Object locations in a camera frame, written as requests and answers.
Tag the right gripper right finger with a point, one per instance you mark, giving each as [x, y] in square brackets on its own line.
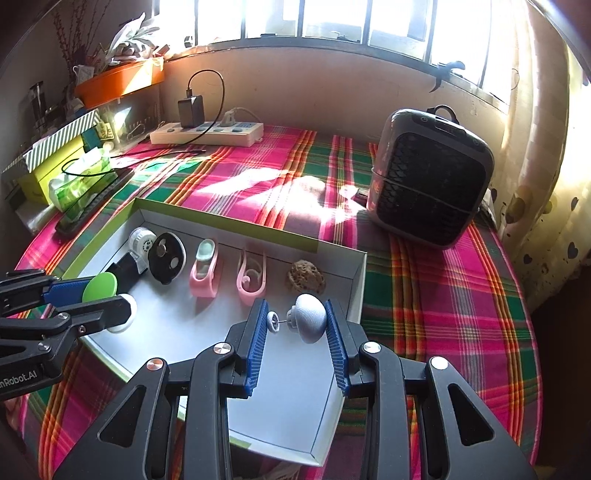
[460, 437]

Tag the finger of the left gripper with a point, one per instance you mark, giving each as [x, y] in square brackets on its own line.
[23, 290]
[29, 338]

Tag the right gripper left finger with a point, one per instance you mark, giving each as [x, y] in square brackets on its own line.
[134, 435]

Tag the green mushroom lamp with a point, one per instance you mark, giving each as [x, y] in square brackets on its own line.
[103, 286]

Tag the white tape roll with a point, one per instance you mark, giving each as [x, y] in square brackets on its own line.
[139, 243]

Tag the black round disc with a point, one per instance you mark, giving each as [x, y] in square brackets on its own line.
[166, 258]

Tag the pink clip with green pad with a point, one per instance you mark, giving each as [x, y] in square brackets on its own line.
[203, 280]

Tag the white round hook knob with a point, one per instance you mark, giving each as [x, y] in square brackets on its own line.
[307, 317]

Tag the brown walnut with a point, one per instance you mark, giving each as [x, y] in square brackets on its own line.
[304, 277]

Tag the yellow green box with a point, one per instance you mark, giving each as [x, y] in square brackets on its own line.
[43, 167]

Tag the green tissue pack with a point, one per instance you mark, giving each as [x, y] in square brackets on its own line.
[80, 175]

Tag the green white shallow box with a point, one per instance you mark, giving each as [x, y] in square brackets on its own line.
[294, 411]

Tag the plaid pink green bedsheet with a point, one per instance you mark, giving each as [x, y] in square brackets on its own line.
[464, 303]

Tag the striped white box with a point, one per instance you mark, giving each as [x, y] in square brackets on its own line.
[47, 146]

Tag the black tablet phone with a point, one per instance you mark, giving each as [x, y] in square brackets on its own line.
[90, 202]

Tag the orange tray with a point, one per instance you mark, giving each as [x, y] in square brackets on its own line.
[120, 81]

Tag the black charger adapter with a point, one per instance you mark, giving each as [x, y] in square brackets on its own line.
[191, 110]

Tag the white power strip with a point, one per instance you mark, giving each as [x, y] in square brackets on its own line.
[240, 134]

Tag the red flower branches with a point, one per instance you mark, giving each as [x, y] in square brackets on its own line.
[76, 24]

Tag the grey portable space heater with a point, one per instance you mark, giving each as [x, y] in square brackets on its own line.
[429, 177]

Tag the heart pattern curtain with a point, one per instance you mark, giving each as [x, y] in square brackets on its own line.
[542, 178]

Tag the window latch handle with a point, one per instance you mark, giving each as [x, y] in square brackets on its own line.
[444, 71]

